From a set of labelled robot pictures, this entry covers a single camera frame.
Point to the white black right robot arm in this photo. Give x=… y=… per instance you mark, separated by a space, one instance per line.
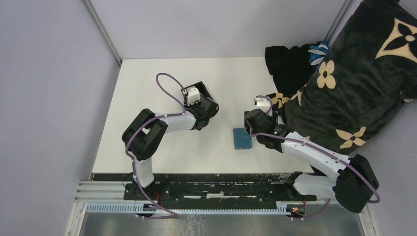
x=348 y=180

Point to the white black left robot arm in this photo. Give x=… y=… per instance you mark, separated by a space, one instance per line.
x=144 y=135

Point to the black floral fleece blanket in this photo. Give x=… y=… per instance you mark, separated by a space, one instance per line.
x=366 y=77

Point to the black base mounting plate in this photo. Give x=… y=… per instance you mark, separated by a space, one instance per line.
x=222 y=191

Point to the black cloth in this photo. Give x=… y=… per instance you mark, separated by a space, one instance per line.
x=289 y=67

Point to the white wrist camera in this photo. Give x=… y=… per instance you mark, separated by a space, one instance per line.
x=262 y=101
x=192 y=96

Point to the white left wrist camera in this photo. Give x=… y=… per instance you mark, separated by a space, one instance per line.
x=192 y=96

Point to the blue leather card holder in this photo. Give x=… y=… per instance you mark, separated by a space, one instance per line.
x=242 y=140

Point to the aluminium frame rail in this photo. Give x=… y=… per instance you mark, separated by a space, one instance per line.
x=100 y=191

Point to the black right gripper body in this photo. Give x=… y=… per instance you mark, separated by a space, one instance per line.
x=273 y=117

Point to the black plastic card bin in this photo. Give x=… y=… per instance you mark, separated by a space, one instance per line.
x=204 y=93

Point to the blue white patterned cloth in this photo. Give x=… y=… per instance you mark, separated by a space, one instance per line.
x=317 y=53

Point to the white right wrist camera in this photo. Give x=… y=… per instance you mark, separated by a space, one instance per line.
x=262 y=101

